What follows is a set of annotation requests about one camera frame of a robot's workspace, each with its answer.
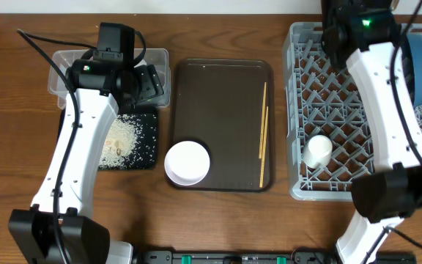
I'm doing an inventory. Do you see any clear plastic waste bin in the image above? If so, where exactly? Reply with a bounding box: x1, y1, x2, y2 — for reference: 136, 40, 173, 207
48, 48, 171, 110

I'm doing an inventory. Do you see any spilled white rice pile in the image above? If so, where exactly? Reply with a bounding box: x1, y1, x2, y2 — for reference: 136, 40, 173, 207
98, 114, 158, 170

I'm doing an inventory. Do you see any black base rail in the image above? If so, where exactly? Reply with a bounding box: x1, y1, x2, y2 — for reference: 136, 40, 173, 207
133, 251, 341, 264

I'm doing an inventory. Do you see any grey dishwasher rack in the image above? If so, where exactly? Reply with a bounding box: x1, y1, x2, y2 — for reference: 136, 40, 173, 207
282, 22, 422, 203

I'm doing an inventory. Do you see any brown serving tray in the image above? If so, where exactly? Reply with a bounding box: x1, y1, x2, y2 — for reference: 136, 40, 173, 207
169, 59, 275, 193

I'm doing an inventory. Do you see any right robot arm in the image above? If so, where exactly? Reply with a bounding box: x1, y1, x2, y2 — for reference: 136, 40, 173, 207
321, 0, 422, 263

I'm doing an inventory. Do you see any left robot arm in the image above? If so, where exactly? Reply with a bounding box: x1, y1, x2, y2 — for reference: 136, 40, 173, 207
8, 22, 161, 263

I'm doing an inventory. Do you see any dark blue bowl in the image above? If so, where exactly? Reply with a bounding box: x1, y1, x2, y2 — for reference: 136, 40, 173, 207
402, 34, 422, 107

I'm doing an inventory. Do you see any wooden chopstick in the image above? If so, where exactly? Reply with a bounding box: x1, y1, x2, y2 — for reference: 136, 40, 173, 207
259, 82, 267, 159
259, 106, 268, 188

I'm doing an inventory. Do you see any black plastic tray bin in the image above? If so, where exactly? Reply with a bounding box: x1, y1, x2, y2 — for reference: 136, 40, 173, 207
50, 103, 158, 174

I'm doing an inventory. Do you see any white cup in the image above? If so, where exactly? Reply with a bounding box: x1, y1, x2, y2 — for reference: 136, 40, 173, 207
303, 135, 333, 169

